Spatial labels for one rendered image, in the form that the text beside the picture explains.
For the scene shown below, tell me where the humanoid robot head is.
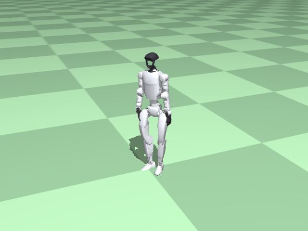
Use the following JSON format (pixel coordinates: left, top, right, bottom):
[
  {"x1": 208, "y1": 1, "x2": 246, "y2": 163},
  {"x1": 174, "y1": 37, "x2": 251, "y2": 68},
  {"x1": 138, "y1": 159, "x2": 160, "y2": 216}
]
[{"x1": 144, "y1": 52, "x2": 159, "y2": 73}]

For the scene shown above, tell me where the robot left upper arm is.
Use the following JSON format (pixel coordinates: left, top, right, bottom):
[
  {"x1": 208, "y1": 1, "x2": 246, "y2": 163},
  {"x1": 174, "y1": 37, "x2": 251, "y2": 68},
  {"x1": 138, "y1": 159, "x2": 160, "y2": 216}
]
[{"x1": 158, "y1": 73, "x2": 169, "y2": 100}]

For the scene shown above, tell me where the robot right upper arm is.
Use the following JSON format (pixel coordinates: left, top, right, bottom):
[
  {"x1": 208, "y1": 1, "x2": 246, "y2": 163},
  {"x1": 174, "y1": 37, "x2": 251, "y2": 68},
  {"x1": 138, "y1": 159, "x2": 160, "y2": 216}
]
[{"x1": 137, "y1": 71, "x2": 145, "y2": 95}]

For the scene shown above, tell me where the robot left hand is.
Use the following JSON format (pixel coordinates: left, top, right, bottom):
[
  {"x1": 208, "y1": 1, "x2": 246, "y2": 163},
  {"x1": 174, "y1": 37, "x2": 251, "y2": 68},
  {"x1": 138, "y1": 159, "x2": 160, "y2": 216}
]
[{"x1": 166, "y1": 112, "x2": 171, "y2": 126}]

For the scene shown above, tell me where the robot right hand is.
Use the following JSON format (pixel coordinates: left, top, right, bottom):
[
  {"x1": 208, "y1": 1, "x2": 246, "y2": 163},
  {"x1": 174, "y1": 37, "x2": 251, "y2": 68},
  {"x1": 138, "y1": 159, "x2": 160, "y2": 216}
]
[{"x1": 136, "y1": 107, "x2": 141, "y2": 121}]

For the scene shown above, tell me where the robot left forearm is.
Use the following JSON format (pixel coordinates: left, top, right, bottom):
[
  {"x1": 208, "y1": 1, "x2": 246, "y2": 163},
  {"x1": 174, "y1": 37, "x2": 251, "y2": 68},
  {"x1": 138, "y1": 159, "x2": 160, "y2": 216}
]
[{"x1": 163, "y1": 93, "x2": 171, "y2": 116}]

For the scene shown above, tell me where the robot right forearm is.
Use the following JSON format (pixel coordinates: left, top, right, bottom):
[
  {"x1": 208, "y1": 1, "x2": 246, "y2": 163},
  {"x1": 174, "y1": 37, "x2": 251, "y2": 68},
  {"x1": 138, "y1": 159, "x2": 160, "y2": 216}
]
[{"x1": 136, "y1": 94, "x2": 143, "y2": 110}]

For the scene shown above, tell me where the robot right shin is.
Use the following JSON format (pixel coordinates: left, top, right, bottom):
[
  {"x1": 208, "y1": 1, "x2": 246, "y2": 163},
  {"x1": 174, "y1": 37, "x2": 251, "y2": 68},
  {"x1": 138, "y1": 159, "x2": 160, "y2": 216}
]
[{"x1": 143, "y1": 140, "x2": 154, "y2": 164}]

